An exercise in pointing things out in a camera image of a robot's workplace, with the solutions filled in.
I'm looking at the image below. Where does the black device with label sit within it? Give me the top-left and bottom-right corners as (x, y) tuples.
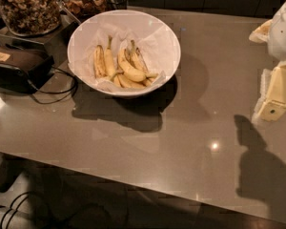
(0, 47), (54, 94)

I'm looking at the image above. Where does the lower front banana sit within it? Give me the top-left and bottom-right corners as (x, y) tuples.
(115, 74), (145, 89)

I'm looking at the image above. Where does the black cable on table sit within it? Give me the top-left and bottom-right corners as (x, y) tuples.
(28, 66), (79, 106)

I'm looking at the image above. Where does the dark metal stand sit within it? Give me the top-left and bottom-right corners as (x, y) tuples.
(0, 15), (78, 66)

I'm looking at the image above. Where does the white bowl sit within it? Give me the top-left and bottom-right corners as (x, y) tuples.
(68, 10), (181, 98)

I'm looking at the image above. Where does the large curved yellow banana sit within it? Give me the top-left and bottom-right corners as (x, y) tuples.
(117, 49), (146, 82)

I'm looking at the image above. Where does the leftmost spotted banana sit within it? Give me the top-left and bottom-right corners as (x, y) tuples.
(93, 45), (106, 78)

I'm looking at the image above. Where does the glass jar of dried fruit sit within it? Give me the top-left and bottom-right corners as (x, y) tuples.
(59, 0), (110, 18)

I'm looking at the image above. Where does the back right banana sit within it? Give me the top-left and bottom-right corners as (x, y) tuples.
(131, 40), (158, 78)

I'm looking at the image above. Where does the black floor cable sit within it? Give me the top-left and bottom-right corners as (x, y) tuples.
(0, 178), (39, 229)

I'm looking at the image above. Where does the glass jar of nuts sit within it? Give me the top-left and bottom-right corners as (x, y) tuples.
(0, 0), (61, 36)

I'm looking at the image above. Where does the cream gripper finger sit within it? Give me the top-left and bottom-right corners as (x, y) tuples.
(252, 61), (286, 122)
(249, 19), (273, 43)

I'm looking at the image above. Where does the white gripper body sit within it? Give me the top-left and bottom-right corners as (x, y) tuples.
(268, 1), (286, 61)

